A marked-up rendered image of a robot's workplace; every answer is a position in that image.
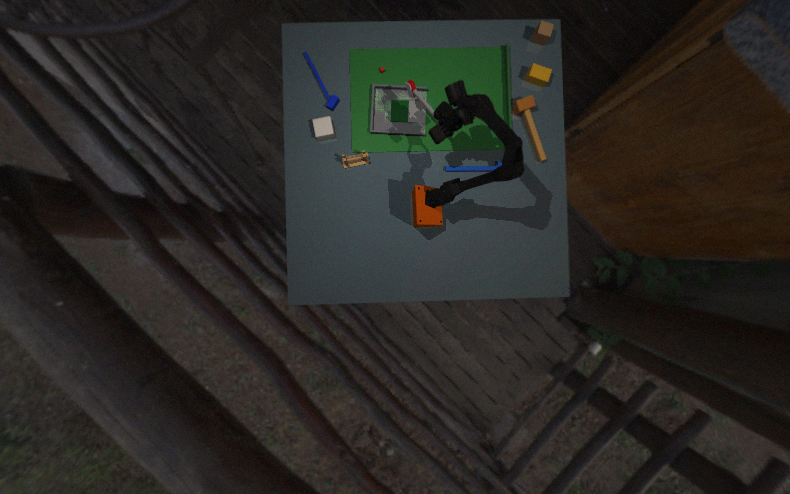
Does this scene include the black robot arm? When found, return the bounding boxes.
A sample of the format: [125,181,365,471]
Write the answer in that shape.
[425,81,525,208]

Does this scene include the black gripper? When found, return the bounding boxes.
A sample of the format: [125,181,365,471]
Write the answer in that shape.
[428,113,463,144]

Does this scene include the green flat mat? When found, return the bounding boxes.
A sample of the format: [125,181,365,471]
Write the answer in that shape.
[349,47,507,153]

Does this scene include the yellow cube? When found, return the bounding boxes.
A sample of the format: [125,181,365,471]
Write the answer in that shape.
[525,63,552,87]

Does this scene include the brown wooden mallet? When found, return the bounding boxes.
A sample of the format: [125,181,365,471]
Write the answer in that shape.
[512,95,547,162]

